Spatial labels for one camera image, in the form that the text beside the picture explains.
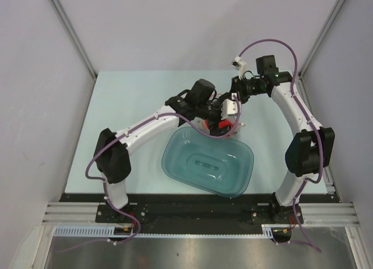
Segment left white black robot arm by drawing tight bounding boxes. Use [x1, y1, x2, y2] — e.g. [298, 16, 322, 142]
[90, 79, 241, 222]

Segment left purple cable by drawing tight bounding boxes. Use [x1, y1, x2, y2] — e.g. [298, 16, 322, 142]
[55, 93, 242, 252]

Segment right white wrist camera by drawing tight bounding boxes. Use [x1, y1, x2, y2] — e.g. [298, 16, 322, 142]
[231, 56, 247, 79]

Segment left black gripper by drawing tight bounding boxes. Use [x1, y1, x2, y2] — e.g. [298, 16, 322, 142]
[195, 92, 230, 137]

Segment aluminium corner post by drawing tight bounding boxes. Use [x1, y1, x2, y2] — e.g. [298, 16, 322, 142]
[298, 0, 353, 77]
[43, 0, 98, 79]

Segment left aluminium corner post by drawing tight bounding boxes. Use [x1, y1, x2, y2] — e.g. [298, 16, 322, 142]
[43, 0, 98, 79]

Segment right aluminium corner post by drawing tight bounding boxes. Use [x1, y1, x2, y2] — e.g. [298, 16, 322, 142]
[298, 0, 353, 77]

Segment red toy apple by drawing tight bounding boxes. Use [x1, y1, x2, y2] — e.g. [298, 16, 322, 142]
[205, 120, 233, 135]

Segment blue transparent plastic tub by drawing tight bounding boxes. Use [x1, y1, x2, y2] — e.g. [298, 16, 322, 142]
[161, 127, 254, 198]

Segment clear orange zip top bag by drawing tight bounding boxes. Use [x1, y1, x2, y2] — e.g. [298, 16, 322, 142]
[197, 93, 244, 138]

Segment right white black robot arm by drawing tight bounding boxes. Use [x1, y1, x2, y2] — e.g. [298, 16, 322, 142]
[231, 55, 335, 223]

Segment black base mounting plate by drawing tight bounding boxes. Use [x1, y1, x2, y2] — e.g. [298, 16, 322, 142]
[60, 194, 340, 243]

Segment white slotted cable duct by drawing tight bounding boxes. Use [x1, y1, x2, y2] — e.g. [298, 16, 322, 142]
[54, 224, 276, 239]

